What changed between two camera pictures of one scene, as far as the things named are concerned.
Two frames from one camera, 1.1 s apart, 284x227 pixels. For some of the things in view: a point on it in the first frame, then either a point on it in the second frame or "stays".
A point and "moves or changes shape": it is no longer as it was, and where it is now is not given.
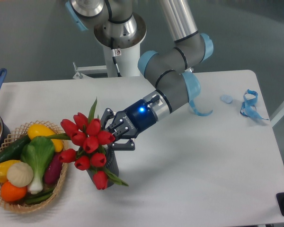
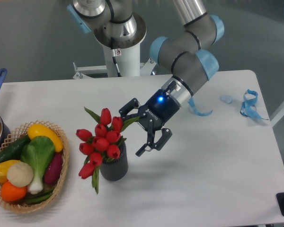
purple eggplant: x=53 y=170 stays
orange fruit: x=10 y=193 stays
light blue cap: x=226 y=98 stays
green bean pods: x=45 y=194 stays
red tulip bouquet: x=86 y=131 moves or changes shape
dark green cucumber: x=12 y=152 stays
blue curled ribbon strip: x=190 y=101 stays
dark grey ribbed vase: x=111 y=164 -> x=116 y=169
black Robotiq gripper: x=137 y=117 -> x=160 y=109
